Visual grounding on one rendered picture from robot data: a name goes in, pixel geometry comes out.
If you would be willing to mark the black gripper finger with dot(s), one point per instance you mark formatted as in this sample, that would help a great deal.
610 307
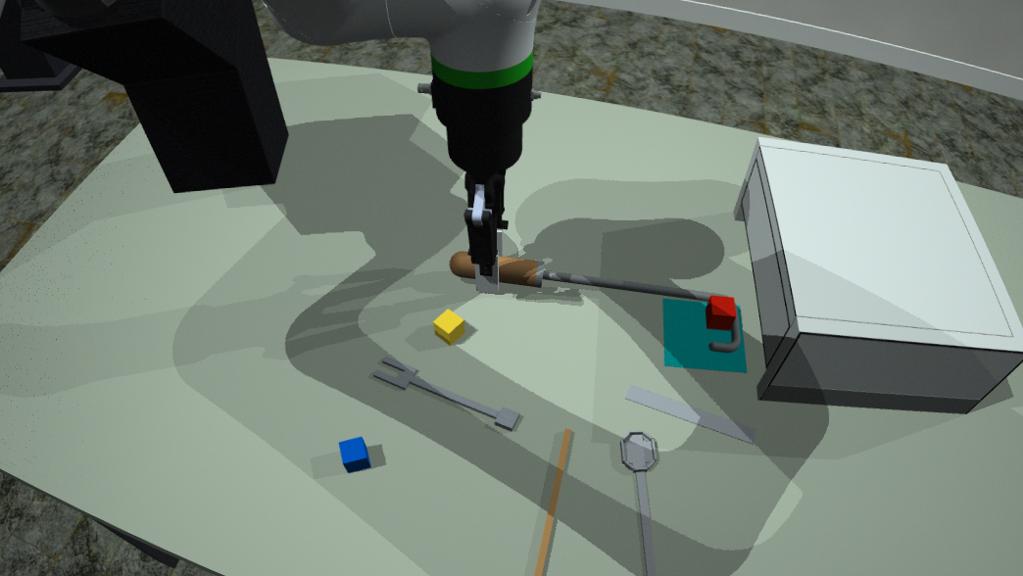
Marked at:
482 235
501 224

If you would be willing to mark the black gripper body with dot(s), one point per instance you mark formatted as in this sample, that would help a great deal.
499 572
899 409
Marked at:
484 157

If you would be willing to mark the teal square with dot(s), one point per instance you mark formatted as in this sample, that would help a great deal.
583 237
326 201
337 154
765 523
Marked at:
686 339

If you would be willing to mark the grey spoon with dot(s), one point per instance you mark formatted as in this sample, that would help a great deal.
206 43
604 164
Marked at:
639 453

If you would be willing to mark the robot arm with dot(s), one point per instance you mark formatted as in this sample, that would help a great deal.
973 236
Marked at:
481 50

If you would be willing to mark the orange long thin bar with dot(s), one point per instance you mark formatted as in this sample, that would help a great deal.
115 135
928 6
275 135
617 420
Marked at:
553 504

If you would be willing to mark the steel hook with wooden handle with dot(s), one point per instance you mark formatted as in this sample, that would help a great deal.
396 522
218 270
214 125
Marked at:
530 273

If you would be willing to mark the yellow cube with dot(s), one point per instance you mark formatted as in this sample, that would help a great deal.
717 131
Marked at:
449 327

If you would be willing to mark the grey flat bar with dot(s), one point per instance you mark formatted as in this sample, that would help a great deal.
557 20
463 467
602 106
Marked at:
691 414

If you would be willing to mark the blue cube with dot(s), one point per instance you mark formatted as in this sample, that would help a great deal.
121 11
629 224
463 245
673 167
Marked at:
354 454

